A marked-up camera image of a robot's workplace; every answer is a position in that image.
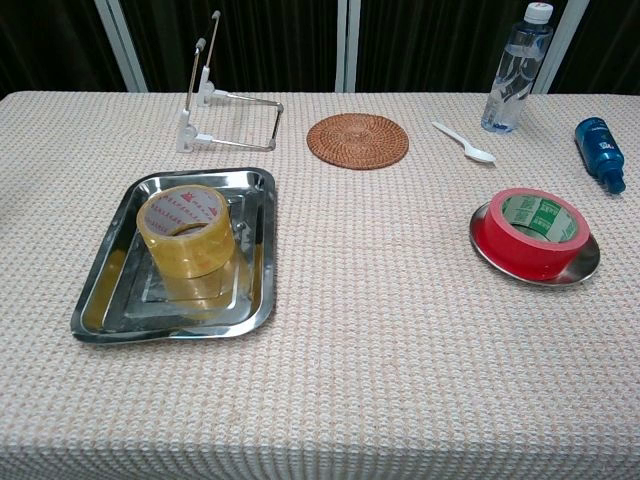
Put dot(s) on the yellow transparent tape roll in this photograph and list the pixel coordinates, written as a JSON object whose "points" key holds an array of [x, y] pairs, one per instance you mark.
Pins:
{"points": [[192, 257]]}

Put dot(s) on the red tape roll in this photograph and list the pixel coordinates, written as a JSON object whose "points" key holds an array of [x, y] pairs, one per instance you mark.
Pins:
{"points": [[520, 256]]}

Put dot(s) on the round woven rattan coaster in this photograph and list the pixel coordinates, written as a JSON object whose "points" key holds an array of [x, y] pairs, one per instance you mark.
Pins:
{"points": [[357, 141]]}

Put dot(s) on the beige waffle tablecloth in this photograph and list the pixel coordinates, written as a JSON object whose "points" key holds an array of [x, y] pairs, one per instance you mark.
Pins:
{"points": [[350, 360]]}

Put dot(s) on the white plastic spoon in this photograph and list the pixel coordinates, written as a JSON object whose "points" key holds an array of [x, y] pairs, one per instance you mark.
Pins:
{"points": [[480, 156]]}

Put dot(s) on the black pleated partition panel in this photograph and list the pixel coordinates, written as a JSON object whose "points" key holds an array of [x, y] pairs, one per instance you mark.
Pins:
{"points": [[615, 45], [50, 45], [435, 45], [275, 45]]}

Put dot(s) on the rectangular stainless steel tray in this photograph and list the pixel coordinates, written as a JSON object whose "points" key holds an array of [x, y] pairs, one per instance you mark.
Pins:
{"points": [[100, 300]]}

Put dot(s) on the clear plastic water bottle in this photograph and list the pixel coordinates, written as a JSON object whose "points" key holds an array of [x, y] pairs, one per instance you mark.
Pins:
{"points": [[515, 75]]}

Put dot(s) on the round stainless steel dish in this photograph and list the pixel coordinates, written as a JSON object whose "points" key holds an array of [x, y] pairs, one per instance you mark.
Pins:
{"points": [[588, 260]]}

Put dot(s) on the blue spray bottle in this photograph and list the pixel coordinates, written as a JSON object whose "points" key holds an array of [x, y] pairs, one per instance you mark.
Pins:
{"points": [[598, 148]]}

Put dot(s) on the white partition frame post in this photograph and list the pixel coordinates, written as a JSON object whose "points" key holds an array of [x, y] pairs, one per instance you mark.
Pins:
{"points": [[562, 55], [122, 50], [347, 45]]}

